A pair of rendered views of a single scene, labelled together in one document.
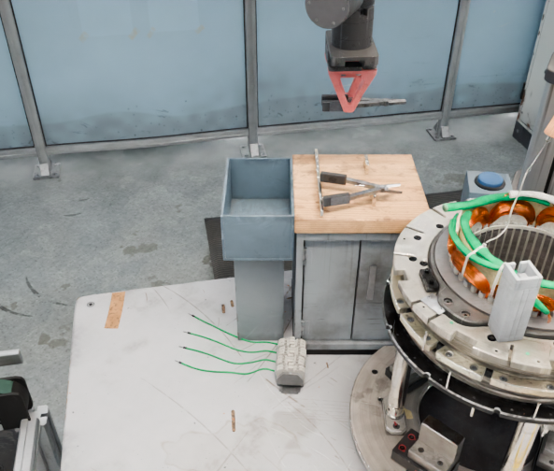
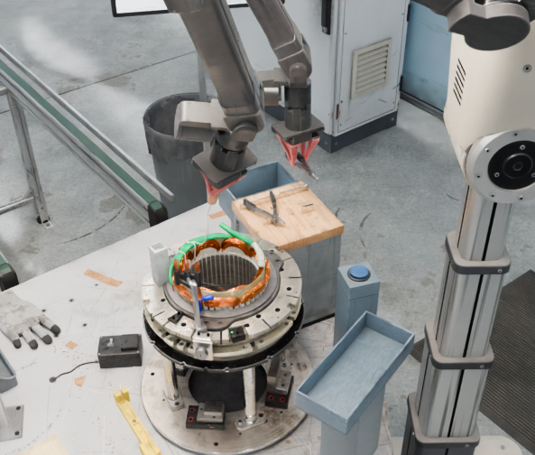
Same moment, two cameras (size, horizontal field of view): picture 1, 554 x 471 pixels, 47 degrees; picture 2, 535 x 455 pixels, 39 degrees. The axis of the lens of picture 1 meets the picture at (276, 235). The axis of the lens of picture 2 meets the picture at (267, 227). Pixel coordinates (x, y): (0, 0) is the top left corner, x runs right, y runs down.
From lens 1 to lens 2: 1.46 m
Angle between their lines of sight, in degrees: 50
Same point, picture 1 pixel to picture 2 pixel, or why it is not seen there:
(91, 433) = (140, 241)
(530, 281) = (152, 251)
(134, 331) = (214, 226)
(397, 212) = (266, 234)
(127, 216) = not seen: hidden behind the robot
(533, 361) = (145, 292)
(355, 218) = (249, 220)
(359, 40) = (288, 124)
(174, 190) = not seen: outside the picture
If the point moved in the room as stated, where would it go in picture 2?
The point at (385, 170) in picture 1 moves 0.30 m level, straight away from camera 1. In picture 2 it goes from (312, 219) to (434, 198)
